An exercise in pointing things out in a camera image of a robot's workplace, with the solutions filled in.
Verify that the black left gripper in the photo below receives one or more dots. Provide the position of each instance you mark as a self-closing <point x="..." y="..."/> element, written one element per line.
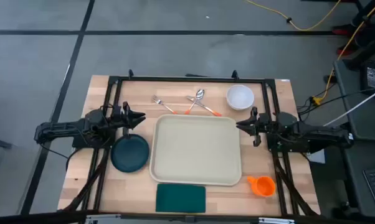
<point x="126" y="119"/>

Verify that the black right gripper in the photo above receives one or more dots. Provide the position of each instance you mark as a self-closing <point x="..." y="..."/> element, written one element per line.
<point x="261" y="124"/>

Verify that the white round bowl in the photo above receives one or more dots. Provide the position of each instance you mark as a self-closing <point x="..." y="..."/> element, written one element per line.
<point x="240" y="97"/>

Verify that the dark blue round plate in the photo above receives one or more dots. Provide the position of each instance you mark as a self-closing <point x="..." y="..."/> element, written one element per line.
<point x="130" y="154"/>

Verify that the beige plastic tray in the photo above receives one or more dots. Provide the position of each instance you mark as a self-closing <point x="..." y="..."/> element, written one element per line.
<point x="195" y="149"/>

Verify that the orange plastic cup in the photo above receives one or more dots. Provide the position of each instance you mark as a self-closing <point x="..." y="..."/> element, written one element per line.
<point x="263" y="186"/>

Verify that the dark green cloth napkin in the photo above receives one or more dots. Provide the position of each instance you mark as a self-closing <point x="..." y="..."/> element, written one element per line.
<point x="180" y="198"/>

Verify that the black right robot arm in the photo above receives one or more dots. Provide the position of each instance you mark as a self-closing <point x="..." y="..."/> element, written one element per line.
<point x="315" y="133"/>

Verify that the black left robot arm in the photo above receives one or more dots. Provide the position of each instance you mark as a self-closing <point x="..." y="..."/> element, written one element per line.
<point x="59" y="127"/>

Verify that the dark grey side desk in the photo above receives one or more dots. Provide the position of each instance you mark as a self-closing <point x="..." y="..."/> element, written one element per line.
<point x="368" y="124"/>

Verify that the person's shoe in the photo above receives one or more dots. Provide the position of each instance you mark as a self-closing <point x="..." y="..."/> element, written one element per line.
<point x="348" y="49"/>
<point x="343" y="30"/>

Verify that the black caster wheel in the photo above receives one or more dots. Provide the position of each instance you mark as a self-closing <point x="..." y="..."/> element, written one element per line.
<point x="344" y="207"/>

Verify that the black power adapter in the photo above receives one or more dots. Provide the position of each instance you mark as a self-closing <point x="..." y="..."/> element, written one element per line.
<point x="372" y="76"/>

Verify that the black aluminium table frame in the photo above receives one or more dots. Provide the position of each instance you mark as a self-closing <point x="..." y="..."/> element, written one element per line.
<point x="190" y="79"/>

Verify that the silver metal bracket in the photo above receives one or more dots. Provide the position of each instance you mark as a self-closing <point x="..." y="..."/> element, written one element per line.
<point x="103" y="219"/>
<point x="276" y="221"/>

